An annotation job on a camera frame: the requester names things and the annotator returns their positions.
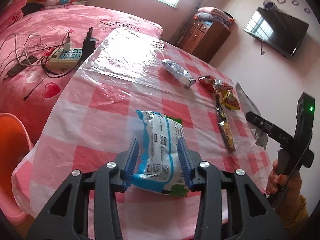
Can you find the blue white crumpled wrapper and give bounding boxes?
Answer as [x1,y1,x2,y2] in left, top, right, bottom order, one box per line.
[162,59,196,88]

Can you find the yellow orange snack bag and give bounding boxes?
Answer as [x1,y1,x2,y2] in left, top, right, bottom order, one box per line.
[220,89,240,111]

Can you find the folded blankets on cabinet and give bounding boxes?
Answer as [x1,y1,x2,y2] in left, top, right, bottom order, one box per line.
[194,7,235,26]

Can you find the black gold coffee sachet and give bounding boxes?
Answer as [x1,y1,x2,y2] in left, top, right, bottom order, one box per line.
[215,94,235,152]

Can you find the orange plastic stool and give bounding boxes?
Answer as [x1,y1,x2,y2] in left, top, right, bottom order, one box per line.
[1,113,33,225]

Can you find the tangled black cables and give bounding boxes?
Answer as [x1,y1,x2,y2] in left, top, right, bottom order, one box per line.
[0,29,83,100]

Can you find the red white snack wrapper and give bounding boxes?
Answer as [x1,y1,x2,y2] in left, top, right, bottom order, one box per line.
[198,75,233,96]

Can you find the person right hand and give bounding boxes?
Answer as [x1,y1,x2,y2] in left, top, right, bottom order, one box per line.
[266,160,289,196]

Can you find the pink bed cover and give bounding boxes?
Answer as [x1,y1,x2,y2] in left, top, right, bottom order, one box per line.
[1,5,163,143]

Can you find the black charger adapter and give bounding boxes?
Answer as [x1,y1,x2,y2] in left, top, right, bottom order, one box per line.
[80,27,96,61]

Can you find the white power strip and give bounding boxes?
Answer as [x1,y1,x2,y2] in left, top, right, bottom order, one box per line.
[46,48,82,70]

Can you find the brown wooden cabinet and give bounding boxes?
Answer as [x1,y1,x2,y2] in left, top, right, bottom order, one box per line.
[177,19,231,63]

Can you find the wall mounted black television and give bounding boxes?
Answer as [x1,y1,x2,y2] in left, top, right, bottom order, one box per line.
[244,7,309,59]

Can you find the green white blue packet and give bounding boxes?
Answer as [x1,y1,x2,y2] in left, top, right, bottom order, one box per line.
[132,110,189,197]

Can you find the folded pink blanket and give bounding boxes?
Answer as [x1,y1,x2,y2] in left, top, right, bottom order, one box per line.
[0,0,27,33]

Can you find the red white checkered tablecloth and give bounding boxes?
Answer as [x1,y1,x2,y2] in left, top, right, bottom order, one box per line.
[11,26,273,240]

